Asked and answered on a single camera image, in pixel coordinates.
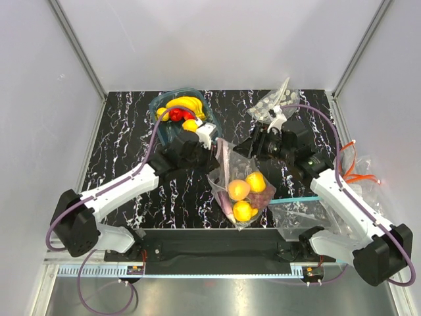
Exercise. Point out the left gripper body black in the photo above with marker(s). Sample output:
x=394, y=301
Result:
x=200, y=160

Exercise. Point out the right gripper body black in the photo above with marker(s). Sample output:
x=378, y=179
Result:
x=270, y=145

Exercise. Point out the orange peach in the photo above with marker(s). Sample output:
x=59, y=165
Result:
x=238, y=190

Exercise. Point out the pink zip top bag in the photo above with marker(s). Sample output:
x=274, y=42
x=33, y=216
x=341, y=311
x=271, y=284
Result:
x=232, y=167

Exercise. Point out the purple grape bunch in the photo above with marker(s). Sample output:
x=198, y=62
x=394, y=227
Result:
x=262, y=199

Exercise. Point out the teal plastic fruit tray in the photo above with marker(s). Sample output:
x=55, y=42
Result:
x=168, y=130

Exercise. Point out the yellow lemon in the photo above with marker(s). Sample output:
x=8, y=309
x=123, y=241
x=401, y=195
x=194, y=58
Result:
x=256, y=181

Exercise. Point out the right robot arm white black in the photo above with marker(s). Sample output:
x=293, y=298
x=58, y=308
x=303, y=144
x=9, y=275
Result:
x=379, y=249

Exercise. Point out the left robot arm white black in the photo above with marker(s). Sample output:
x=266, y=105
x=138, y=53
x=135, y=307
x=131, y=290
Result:
x=77, y=220

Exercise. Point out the clear bag with white pieces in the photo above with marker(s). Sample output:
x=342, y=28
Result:
x=283, y=96

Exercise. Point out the blue zip top bag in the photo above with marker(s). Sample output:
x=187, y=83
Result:
x=293, y=216

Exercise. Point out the orange zip top bag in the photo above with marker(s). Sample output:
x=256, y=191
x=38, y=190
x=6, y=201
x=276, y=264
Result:
x=357, y=173

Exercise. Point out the orange fruit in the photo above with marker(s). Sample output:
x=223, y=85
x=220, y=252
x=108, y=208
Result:
x=190, y=125

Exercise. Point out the red pepper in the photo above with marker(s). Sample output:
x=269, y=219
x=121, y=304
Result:
x=176, y=115

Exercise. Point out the yellow banana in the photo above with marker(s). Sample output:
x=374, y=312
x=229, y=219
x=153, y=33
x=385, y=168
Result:
x=192, y=103

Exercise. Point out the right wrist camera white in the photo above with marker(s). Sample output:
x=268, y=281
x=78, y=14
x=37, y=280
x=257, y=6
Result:
x=277, y=117

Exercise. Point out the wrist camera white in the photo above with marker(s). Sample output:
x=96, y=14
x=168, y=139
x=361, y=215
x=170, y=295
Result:
x=277, y=117
x=207, y=133

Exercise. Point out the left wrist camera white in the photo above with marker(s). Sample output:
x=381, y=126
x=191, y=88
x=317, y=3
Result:
x=207, y=133

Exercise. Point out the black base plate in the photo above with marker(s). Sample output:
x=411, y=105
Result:
x=258, y=248

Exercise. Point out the white cable duct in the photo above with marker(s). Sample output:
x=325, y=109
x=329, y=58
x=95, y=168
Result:
x=150, y=270

